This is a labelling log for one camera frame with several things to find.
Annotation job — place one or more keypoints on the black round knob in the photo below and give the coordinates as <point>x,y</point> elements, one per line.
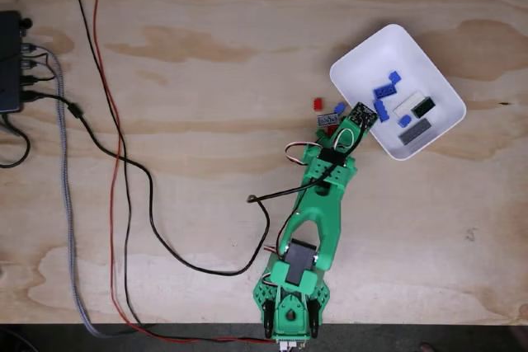
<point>26,22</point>

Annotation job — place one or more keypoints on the grey upturned lego brick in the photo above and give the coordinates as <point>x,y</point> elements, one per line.
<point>328,120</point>

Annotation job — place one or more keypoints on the white plastic bin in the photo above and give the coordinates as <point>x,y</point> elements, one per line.
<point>371,55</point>

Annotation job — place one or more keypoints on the blue square lego brick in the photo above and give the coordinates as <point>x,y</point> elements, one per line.
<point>404,120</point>

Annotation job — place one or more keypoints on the dark grey long lego plate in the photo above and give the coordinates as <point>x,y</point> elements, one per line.
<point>415,130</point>

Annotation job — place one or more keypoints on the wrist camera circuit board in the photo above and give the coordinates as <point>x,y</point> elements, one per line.
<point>363,115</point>

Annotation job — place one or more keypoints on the red upturned lego brick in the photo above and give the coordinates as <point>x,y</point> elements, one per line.
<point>329,131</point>

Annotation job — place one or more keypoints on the small red lego brick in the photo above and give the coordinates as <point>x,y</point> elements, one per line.
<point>317,104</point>

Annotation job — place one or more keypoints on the black usb hub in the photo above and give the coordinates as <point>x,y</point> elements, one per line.
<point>8,63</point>

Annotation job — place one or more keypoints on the blue lego plate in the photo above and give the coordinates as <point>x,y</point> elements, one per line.
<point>385,90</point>
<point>381,111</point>

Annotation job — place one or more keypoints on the dark green lego brick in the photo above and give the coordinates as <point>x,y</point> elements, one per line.
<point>423,106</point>

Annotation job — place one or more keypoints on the white long lego plate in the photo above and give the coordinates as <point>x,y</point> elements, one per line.
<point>406,106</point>

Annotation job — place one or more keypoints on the green narrow lego brick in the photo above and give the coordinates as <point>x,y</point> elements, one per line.
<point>320,133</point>

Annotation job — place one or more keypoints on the small blue lego brick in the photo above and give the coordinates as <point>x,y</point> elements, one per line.
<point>339,108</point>
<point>395,76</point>

